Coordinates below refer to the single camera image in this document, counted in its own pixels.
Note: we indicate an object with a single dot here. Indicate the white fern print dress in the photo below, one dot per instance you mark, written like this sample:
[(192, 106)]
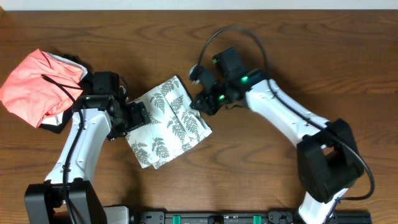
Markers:
[(174, 126)]

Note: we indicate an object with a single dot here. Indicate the pink garment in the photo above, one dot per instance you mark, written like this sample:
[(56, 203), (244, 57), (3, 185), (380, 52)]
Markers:
[(26, 94)]

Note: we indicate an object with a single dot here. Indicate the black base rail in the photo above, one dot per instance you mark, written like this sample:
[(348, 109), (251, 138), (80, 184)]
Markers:
[(217, 217)]

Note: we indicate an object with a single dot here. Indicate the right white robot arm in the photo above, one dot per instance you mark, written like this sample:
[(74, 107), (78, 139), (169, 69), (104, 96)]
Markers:
[(327, 155)]

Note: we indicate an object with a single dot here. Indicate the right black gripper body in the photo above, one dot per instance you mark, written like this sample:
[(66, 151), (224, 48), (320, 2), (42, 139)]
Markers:
[(217, 96)]

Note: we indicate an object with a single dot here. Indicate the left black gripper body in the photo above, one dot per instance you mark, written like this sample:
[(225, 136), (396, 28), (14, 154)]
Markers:
[(130, 117)]

